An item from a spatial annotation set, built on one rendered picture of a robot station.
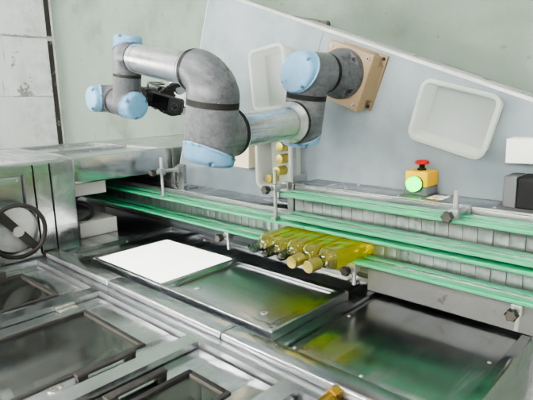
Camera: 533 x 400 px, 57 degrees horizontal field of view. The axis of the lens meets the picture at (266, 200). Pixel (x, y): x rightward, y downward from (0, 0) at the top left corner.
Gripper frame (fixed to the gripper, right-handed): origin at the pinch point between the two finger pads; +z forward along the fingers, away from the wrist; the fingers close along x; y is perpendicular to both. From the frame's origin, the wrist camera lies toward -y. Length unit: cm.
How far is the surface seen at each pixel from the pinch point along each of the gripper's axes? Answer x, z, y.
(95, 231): 79, -2, 48
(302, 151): 11.1, 32.2, -25.3
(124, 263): 60, -18, 0
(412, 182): 0, 24, -71
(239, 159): 24.2, 26.6, -1.7
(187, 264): 54, -5, -18
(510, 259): 2, 13, -104
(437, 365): 26, -4, -104
